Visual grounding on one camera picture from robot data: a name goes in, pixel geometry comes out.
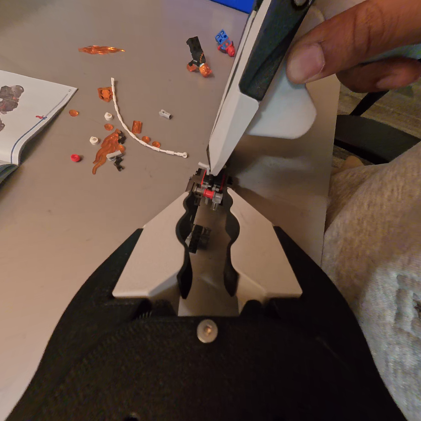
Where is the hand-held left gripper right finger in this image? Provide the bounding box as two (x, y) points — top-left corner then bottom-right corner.
(224, 190), (303, 309)

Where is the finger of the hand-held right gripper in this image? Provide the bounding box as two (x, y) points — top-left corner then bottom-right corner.
(206, 0), (318, 175)

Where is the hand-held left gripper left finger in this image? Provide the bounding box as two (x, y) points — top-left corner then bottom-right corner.
(112, 192), (195, 299)

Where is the blue plastic bin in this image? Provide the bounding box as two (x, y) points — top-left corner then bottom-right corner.
(210, 0), (261, 14)

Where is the black lego motorcycle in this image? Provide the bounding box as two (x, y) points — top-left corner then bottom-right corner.
(184, 166), (239, 254)

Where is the instruction booklet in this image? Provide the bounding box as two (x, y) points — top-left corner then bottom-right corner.
(0, 70), (79, 185)

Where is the orange lego flame piece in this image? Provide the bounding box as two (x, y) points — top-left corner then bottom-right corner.
(92, 130), (126, 175)

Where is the long orange lego flame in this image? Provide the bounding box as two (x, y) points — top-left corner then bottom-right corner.
(78, 45), (126, 56)

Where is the person's right hand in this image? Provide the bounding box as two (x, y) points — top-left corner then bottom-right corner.
(286, 0), (421, 93)

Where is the red blue minifigure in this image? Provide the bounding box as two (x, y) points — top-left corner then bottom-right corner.
(214, 30), (236, 57)

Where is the orange flame minifigure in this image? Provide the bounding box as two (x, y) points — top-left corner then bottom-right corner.
(186, 36), (213, 78)

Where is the person's grey sweater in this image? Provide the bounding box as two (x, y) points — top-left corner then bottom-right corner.
(322, 141), (421, 421)

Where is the black office chair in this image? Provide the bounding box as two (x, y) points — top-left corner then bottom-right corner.
(333, 89), (421, 165)

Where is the black lego chain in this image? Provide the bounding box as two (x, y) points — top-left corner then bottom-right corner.
(113, 131), (127, 172)

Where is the white lego chain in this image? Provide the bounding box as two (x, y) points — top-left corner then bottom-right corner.
(111, 77), (189, 159)

